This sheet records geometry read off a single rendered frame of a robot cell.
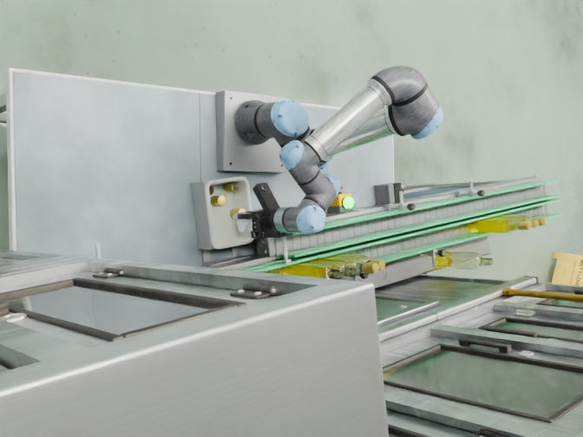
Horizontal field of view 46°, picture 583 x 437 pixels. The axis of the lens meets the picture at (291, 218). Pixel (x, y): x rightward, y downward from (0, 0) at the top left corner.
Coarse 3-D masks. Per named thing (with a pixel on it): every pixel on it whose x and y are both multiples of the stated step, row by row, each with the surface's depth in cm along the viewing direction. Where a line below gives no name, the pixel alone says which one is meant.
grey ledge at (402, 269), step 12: (468, 240) 303; (480, 240) 309; (480, 252) 309; (396, 264) 272; (408, 264) 276; (420, 264) 281; (432, 264) 286; (372, 276) 262; (384, 276) 267; (396, 276) 272; (408, 276) 276
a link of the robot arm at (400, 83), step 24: (384, 72) 195; (408, 72) 195; (360, 96) 194; (384, 96) 194; (408, 96) 196; (336, 120) 192; (360, 120) 193; (288, 144) 192; (312, 144) 190; (336, 144) 193; (288, 168) 191; (312, 168) 192
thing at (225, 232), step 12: (216, 180) 221; (228, 180) 224; (240, 180) 229; (216, 192) 229; (228, 192) 232; (240, 192) 231; (228, 204) 232; (240, 204) 232; (216, 216) 229; (228, 216) 232; (216, 228) 229; (228, 228) 232; (216, 240) 229; (228, 240) 229; (240, 240) 228
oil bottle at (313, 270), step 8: (296, 264) 226; (304, 264) 224; (312, 264) 222; (320, 264) 221; (328, 264) 220; (280, 272) 232; (288, 272) 229; (296, 272) 226; (304, 272) 223; (312, 272) 220; (320, 272) 217
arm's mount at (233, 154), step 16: (224, 96) 228; (240, 96) 231; (256, 96) 235; (272, 96) 240; (224, 112) 228; (224, 128) 228; (224, 144) 228; (240, 144) 232; (272, 144) 240; (224, 160) 228; (240, 160) 232; (256, 160) 236; (272, 160) 241
